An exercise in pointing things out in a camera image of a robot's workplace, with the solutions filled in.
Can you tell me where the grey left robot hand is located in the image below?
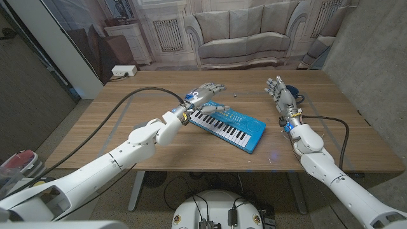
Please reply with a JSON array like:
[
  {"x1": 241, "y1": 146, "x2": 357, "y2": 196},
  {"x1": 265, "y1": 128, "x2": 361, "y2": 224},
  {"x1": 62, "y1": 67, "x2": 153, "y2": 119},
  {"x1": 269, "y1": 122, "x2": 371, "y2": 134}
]
[{"x1": 183, "y1": 82, "x2": 230, "y2": 117}]

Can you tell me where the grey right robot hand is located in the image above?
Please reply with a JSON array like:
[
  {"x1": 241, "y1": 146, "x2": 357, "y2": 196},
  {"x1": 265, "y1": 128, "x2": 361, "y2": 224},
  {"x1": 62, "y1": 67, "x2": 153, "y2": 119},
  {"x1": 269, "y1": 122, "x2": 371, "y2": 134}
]
[{"x1": 264, "y1": 75, "x2": 303, "y2": 127}]

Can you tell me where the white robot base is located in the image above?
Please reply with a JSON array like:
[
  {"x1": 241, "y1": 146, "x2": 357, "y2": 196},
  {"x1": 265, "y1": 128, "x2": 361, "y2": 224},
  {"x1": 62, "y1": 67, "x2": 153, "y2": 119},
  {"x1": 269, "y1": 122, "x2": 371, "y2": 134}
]
[{"x1": 171, "y1": 190, "x2": 265, "y2": 229}]

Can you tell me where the blue toy piano keyboard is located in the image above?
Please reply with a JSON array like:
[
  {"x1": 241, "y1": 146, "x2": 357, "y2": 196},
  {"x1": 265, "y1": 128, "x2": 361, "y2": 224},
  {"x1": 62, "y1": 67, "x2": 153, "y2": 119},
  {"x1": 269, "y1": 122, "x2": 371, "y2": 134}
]
[{"x1": 190, "y1": 100, "x2": 266, "y2": 155}]

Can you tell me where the dark blue mug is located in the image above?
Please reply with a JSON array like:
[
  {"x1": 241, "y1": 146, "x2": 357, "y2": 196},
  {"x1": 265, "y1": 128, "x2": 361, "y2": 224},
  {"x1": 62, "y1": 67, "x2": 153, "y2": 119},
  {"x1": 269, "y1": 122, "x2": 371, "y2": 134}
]
[{"x1": 285, "y1": 85, "x2": 305, "y2": 105}]

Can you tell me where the printed living room backdrop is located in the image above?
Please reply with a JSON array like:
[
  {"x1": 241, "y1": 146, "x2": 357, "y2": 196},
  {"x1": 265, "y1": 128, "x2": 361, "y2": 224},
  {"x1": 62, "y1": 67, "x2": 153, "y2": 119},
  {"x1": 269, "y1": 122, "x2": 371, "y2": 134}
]
[{"x1": 41, "y1": 0, "x2": 362, "y2": 85}]

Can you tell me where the white power strip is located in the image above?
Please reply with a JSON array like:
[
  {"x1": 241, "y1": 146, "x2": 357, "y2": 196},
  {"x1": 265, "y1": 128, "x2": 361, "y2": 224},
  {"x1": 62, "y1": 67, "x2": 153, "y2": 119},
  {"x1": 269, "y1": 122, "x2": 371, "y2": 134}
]
[{"x1": 111, "y1": 64, "x2": 138, "y2": 77}]

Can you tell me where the grey table leg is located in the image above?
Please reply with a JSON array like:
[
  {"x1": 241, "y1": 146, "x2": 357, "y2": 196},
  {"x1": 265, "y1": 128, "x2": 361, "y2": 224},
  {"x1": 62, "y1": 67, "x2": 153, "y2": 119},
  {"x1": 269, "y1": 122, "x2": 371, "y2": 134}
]
[
  {"x1": 287, "y1": 171, "x2": 308, "y2": 216},
  {"x1": 127, "y1": 170, "x2": 146, "y2": 212}
]

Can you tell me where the yellow and black tool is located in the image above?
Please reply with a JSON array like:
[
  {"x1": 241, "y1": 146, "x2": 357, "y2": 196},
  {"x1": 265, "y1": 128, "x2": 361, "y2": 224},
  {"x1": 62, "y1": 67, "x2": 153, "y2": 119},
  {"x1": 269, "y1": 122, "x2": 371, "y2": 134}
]
[{"x1": 31, "y1": 178, "x2": 52, "y2": 188}]

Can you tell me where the plastic container with red contents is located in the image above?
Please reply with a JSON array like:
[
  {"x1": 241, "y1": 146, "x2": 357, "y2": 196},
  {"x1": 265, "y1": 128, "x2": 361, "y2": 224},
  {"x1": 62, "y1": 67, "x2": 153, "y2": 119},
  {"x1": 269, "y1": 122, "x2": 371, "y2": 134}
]
[{"x1": 0, "y1": 149, "x2": 45, "y2": 179}]

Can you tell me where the clear plastic box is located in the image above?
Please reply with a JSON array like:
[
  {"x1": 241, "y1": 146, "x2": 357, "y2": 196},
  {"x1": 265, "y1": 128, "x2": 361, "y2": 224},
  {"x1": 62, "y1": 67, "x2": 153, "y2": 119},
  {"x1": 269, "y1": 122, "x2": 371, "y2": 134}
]
[{"x1": 0, "y1": 165, "x2": 23, "y2": 198}]

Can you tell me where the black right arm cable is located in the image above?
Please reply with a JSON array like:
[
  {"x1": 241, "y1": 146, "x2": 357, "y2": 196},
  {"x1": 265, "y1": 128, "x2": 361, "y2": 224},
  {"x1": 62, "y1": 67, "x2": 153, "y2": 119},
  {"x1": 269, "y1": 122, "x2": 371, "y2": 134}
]
[{"x1": 300, "y1": 114, "x2": 350, "y2": 171}]

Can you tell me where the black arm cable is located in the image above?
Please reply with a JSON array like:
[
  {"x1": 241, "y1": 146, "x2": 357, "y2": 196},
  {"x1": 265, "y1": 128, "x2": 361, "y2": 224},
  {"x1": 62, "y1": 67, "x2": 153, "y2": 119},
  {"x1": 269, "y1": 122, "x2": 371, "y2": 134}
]
[
  {"x1": 0, "y1": 87, "x2": 185, "y2": 200},
  {"x1": 300, "y1": 114, "x2": 350, "y2": 171}
]

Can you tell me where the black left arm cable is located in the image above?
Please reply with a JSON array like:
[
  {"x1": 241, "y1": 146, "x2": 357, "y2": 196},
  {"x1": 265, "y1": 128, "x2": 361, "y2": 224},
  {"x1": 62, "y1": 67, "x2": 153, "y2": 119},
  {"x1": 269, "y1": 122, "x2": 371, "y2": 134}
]
[{"x1": 0, "y1": 87, "x2": 185, "y2": 200}]

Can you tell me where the white wall column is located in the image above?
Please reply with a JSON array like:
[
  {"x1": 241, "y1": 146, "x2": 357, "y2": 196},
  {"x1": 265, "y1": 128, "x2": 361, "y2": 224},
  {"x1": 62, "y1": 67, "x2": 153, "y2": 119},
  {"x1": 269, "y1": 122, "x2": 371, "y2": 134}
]
[{"x1": 6, "y1": 0, "x2": 105, "y2": 100}]

